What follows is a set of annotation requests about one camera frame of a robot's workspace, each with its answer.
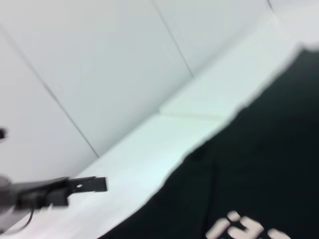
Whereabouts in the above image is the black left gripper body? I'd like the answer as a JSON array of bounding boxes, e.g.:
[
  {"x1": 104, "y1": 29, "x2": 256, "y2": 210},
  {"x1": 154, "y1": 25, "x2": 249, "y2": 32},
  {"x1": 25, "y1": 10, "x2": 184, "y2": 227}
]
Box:
[{"x1": 9, "y1": 177, "x2": 72, "y2": 209}]

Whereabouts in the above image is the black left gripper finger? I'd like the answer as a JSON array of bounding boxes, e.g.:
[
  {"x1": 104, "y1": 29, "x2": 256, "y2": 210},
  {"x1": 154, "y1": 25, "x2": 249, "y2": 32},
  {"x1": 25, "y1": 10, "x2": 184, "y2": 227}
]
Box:
[{"x1": 68, "y1": 176, "x2": 108, "y2": 194}]

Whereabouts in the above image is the black shirt with FREE print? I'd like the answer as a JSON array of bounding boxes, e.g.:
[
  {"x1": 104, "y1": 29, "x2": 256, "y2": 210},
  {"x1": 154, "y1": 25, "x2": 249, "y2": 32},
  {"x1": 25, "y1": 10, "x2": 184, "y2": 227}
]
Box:
[{"x1": 96, "y1": 43, "x2": 319, "y2": 239}]

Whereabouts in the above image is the left gripper cable with plugs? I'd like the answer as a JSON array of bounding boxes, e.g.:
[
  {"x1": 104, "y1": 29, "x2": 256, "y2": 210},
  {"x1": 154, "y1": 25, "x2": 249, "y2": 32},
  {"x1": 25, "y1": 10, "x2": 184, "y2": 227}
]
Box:
[{"x1": 14, "y1": 208, "x2": 34, "y2": 234}]

